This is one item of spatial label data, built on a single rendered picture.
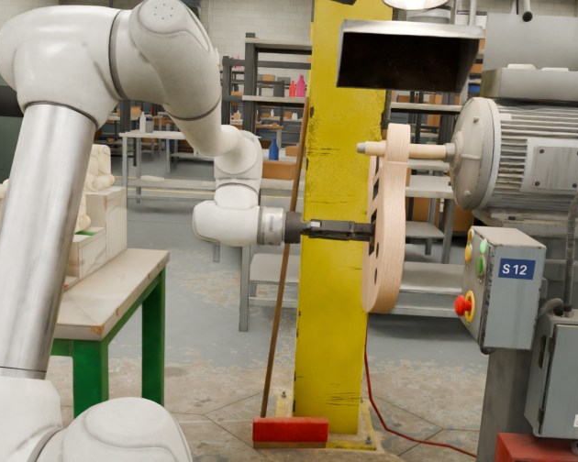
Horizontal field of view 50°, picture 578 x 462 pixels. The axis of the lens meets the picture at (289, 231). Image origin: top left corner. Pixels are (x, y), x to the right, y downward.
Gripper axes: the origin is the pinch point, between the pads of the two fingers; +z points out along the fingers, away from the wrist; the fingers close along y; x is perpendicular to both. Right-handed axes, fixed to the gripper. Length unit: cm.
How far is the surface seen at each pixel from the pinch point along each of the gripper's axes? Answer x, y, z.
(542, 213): 6.0, 6.1, 37.1
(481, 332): -21.6, 26.3, 17.6
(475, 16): 205, -265, 100
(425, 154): 17.7, 6.2, 10.5
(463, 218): 101, -474, 152
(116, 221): 1, -14, -63
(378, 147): 18.6, 6.5, -0.2
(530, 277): -11.4, 31.0, 24.8
